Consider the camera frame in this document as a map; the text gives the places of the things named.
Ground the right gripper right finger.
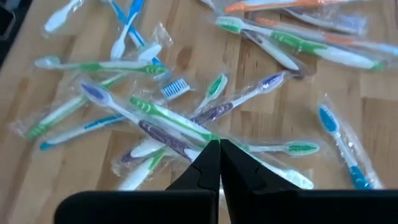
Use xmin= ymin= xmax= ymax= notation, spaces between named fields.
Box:
xmin=220 ymin=139 xmax=398 ymax=224

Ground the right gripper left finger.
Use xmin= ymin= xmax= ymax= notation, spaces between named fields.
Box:
xmin=54 ymin=139 xmax=221 ymax=224

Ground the blue toothbrush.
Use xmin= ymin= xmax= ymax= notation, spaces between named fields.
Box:
xmin=39 ymin=77 xmax=191 ymax=152
xmin=101 ymin=0 xmax=165 ymax=68
xmin=316 ymin=103 xmax=376 ymax=190

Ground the white wrapped toothbrush middle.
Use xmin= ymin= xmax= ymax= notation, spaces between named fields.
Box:
xmin=110 ymin=0 xmax=146 ymax=62

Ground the black table frame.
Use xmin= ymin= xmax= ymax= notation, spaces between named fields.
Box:
xmin=0 ymin=0 xmax=34 ymax=68

